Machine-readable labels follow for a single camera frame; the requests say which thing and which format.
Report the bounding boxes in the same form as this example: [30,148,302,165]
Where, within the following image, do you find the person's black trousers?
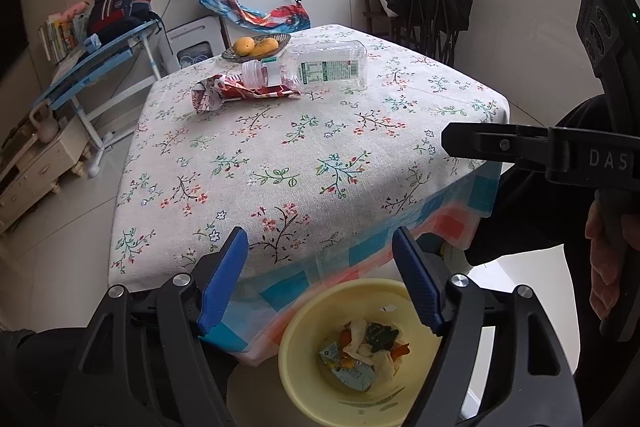
[0,328,88,427]

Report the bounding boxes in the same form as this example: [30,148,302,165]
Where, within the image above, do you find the long yellow mango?
[250,38,279,58]

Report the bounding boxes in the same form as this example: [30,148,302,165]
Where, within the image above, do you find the black wall television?
[0,0,28,75]

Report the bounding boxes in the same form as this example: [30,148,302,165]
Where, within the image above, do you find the blue drink carton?
[319,341,376,392]

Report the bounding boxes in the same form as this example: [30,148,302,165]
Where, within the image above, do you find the red white wrapper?
[190,74,302,115]

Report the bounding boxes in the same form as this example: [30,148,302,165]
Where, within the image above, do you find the floral tablecloth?
[107,24,511,293]

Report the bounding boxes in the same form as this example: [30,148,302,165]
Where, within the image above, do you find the blue white study desk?
[32,19,166,180]

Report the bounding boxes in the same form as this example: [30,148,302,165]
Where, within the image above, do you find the green glove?
[365,323,401,350]

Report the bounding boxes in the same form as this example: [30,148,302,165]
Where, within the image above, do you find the white air purifier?
[162,16,226,75]

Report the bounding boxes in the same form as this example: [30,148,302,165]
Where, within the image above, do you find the row of books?
[39,9,93,62]

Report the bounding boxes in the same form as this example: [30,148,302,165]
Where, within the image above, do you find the black folded chairs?
[377,0,473,68]

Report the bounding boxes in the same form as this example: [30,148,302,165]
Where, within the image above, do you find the white tissue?
[342,318,373,355]
[357,344,401,389]

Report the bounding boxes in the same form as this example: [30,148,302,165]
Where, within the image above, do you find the cream television stand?
[0,109,93,235]

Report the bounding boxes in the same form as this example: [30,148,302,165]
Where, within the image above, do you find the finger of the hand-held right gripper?
[441,122,553,168]

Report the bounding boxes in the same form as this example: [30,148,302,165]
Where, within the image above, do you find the yellow plastic basin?
[277,278,453,425]

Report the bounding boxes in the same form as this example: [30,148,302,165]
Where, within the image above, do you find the clear plastic bottle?
[241,41,370,88]

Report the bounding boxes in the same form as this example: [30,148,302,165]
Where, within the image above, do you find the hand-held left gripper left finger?
[70,227,251,427]

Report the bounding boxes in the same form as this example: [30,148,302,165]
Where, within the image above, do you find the person's right hand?
[585,199,626,321]

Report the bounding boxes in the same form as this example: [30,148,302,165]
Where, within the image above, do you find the woven fruit bowl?
[221,33,292,62]

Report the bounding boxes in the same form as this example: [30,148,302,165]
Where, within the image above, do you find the dark striped backpack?
[86,0,153,36]

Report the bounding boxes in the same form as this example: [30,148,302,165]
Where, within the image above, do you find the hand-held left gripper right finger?
[391,227,583,427]

